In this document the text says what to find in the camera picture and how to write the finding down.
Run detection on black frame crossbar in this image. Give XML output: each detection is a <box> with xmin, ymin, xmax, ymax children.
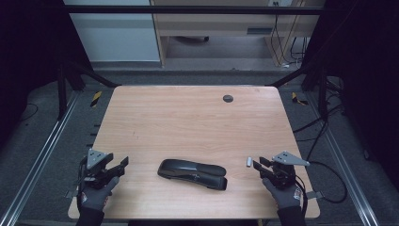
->
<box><xmin>64</xmin><ymin>5</ymin><xmax>326</xmax><ymax>16</ymax></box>

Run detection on light wooden desk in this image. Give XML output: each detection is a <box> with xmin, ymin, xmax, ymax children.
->
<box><xmin>150</xmin><ymin>0</ymin><xmax>326</xmax><ymax>68</ymax></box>

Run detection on dark curtain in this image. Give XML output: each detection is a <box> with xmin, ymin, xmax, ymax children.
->
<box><xmin>0</xmin><ymin>0</ymin><xmax>92</xmax><ymax>149</ymax></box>
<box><xmin>302</xmin><ymin>0</ymin><xmax>399</xmax><ymax>191</ymax></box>

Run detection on right hand-held gripper cable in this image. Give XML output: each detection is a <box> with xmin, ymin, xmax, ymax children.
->
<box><xmin>294</xmin><ymin>174</ymin><xmax>310</xmax><ymax>217</ymax></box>

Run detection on grey tape piece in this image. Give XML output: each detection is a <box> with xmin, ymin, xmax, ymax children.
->
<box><xmin>305</xmin><ymin>190</ymin><xmax>325</xmax><ymax>201</ymax></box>
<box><xmin>64</xmin><ymin>187</ymin><xmax>79</xmax><ymax>200</ymax></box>

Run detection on black floor cable bundle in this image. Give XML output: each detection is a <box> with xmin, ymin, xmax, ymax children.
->
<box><xmin>293</xmin><ymin>74</ymin><xmax>346</xmax><ymax>143</ymax></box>

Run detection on hand-held gripper cable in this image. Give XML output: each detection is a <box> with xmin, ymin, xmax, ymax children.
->
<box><xmin>294</xmin><ymin>174</ymin><xmax>310</xmax><ymax>217</ymax></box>
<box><xmin>75</xmin><ymin>155</ymin><xmax>89</xmax><ymax>205</ymax></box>

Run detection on black stapler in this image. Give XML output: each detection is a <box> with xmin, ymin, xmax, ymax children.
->
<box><xmin>157</xmin><ymin>158</ymin><xmax>228</xmax><ymax>191</ymax></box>

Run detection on white cabinet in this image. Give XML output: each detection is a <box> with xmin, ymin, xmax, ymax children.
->
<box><xmin>63</xmin><ymin>0</ymin><xmax>161</xmax><ymax>63</ymax></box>

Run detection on silver metal floor rail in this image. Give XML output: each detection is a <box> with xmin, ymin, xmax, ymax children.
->
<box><xmin>0</xmin><ymin>90</ymin><xmax>81</xmax><ymax>226</ymax></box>
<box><xmin>305</xmin><ymin>92</ymin><xmax>381</xmax><ymax>226</ymax></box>

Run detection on left hand-held gripper cable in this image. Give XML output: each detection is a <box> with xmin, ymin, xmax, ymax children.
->
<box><xmin>75</xmin><ymin>155</ymin><xmax>89</xmax><ymax>205</ymax></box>

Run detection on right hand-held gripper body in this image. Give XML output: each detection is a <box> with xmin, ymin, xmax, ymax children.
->
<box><xmin>267</xmin><ymin>151</ymin><xmax>311</xmax><ymax>189</ymax></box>

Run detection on person's right hand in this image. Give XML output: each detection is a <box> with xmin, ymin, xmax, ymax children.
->
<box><xmin>262</xmin><ymin>177</ymin><xmax>303</xmax><ymax>210</ymax></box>

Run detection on black cables beside desk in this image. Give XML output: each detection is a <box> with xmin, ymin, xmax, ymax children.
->
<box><xmin>270</xmin><ymin>0</ymin><xmax>311</xmax><ymax>69</ymax></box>

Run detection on yellow black striped tape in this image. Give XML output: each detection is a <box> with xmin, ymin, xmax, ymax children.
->
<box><xmin>90</xmin><ymin>90</ymin><xmax>104</xmax><ymax>108</ymax></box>

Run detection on yellow-handled tool right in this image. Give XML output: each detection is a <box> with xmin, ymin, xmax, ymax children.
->
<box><xmin>291</xmin><ymin>91</ymin><xmax>309</xmax><ymax>106</ymax></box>

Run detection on thin black floor cable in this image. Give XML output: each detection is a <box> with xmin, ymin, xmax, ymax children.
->
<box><xmin>19</xmin><ymin>103</ymin><xmax>40</xmax><ymax>122</ymax></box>

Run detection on looped black floor cable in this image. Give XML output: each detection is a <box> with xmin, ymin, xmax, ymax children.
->
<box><xmin>304</xmin><ymin>119</ymin><xmax>348</xmax><ymax>204</ymax></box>

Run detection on person's left hand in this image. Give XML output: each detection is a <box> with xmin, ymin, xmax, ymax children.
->
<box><xmin>77</xmin><ymin>176</ymin><xmax>120</xmax><ymax>211</ymax></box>

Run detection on black metal stand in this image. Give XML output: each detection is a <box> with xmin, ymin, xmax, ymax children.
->
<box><xmin>266</xmin><ymin>61</ymin><xmax>330</xmax><ymax>121</ymax></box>
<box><xmin>56</xmin><ymin>59</ymin><xmax>121</xmax><ymax>121</ymax></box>

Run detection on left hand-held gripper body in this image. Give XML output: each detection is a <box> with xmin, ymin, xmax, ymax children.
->
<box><xmin>78</xmin><ymin>148</ymin><xmax>122</xmax><ymax>190</ymax></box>

